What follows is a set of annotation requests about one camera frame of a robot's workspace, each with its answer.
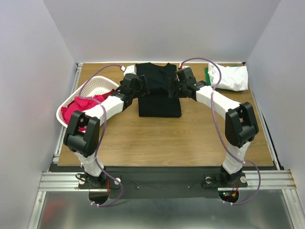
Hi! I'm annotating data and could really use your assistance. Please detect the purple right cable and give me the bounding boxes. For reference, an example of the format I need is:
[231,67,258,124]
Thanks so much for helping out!
[178,57,261,206]

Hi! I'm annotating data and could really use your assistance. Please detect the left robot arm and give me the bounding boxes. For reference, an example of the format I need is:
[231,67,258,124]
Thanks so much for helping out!
[63,73,150,188]

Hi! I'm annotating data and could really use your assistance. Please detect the black t shirt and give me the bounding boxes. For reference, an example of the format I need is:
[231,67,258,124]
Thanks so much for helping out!
[136,62,182,118]

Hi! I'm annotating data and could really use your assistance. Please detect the white folded t shirt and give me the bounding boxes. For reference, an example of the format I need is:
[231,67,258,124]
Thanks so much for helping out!
[208,62,249,92]

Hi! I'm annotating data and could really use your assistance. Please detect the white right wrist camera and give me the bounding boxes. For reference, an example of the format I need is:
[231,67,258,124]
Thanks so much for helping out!
[178,65,190,70]

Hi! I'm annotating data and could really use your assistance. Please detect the green folded t shirt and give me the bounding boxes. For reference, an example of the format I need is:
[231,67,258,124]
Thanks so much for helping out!
[204,64,248,91]

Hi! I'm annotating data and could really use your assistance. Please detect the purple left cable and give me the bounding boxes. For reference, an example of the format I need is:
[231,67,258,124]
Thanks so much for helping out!
[78,64,126,208]

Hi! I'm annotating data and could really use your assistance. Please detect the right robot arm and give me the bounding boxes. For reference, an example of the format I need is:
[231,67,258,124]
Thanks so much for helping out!
[169,67,259,186]

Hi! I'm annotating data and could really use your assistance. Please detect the dark red t shirt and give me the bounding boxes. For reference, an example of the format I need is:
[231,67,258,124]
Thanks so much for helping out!
[108,89,116,95]

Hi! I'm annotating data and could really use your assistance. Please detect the purple cable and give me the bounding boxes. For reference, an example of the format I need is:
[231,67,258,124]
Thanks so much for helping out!
[78,64,126,208]
[178,57,261,206]

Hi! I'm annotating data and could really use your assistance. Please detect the white perforated plastic basket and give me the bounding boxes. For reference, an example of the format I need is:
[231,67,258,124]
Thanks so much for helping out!
[56,76,119,128]

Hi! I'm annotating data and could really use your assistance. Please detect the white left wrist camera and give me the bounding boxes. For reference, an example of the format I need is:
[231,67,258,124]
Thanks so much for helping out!
[122,64,137,75]

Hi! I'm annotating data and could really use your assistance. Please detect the pink t shirt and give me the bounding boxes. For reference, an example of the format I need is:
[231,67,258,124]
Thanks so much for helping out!
[60,96,99,124]

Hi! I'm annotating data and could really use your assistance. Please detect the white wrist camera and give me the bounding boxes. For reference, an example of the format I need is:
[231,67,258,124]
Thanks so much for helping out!
[178,65,190,70]
[122,64,137,75]

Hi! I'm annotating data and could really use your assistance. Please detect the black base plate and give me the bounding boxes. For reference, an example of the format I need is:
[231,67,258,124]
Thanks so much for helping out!
[76,167,248,203]

